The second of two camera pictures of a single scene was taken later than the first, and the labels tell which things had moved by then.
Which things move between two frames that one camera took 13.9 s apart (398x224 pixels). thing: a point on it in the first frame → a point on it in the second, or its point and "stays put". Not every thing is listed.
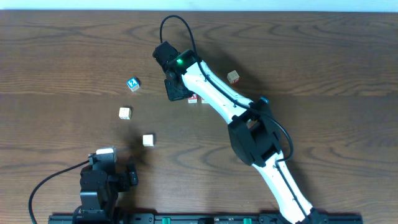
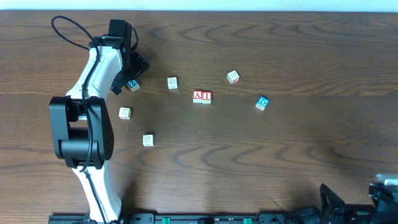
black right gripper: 178,92 → 351,211
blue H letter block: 148,140 stays put
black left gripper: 125,179 → 128,76
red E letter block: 233,77 stays put
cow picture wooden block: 125,113 stays put
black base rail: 199,219 stays put
